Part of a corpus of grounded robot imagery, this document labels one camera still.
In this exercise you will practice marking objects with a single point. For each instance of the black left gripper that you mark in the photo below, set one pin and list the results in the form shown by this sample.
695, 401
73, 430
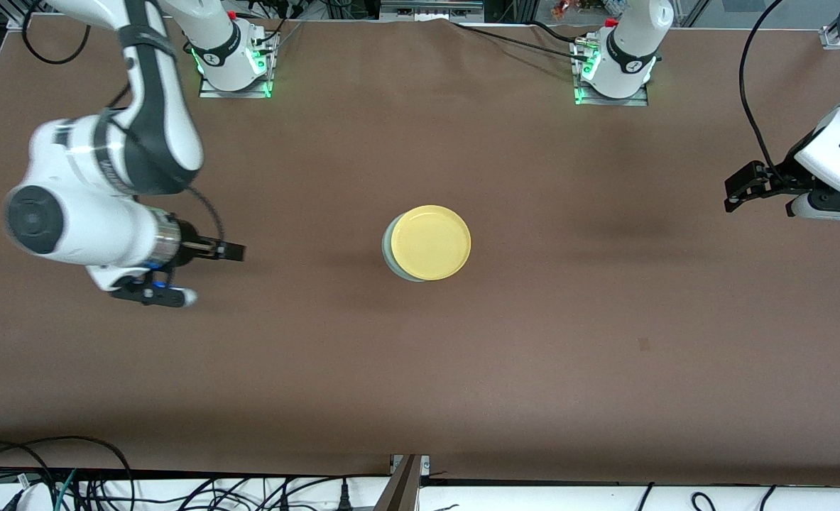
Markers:
780, 177

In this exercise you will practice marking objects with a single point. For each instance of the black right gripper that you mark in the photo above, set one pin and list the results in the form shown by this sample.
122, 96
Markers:
189, 245

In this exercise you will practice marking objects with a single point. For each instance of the light green round plate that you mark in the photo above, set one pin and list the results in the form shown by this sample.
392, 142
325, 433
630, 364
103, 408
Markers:
388, 248

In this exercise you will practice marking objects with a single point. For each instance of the yellow round plate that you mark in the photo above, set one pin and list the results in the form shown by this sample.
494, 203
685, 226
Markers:
430, 243

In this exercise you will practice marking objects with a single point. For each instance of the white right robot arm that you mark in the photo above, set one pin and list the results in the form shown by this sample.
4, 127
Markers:
100, 220

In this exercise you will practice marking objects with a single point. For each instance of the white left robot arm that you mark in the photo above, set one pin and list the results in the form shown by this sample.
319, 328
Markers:
633, 42

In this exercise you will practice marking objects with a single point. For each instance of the grey metal electronics box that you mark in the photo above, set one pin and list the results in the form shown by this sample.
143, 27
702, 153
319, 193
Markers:
427, 8

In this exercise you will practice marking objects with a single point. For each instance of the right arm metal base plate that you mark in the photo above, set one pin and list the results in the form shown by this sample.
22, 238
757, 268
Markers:
210, 92

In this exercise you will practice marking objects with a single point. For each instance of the aluminium profile frame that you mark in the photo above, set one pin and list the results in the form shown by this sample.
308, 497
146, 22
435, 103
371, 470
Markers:
833, 32

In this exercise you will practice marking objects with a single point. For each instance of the dark post with metal bracket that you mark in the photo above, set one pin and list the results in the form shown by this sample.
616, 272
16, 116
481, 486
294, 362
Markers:
402, 490

